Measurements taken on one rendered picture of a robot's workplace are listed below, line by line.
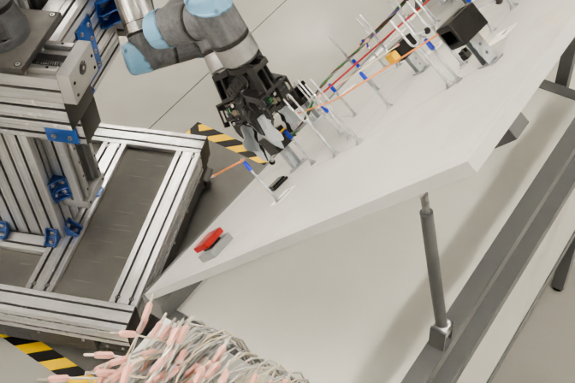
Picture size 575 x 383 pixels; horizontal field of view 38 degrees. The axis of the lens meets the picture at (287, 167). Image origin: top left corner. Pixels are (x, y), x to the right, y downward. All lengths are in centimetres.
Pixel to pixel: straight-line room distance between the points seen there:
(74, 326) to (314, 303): 102
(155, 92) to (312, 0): 93
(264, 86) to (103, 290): 133
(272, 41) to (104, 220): 135
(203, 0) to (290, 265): 71
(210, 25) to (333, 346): 73
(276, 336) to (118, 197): 127
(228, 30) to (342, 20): 248
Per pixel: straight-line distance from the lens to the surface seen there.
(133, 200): 295
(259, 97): 156
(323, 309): 187
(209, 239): 159
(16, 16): 207
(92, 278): 277
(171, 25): 156
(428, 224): 136
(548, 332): 286
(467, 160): 99
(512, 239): 176
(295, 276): 192
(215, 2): 150
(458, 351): 182
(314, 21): 397
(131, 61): 187
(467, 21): 129
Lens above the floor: 234
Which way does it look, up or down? 46 degrees down
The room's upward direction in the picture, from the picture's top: 4 degrees counter-clockwise
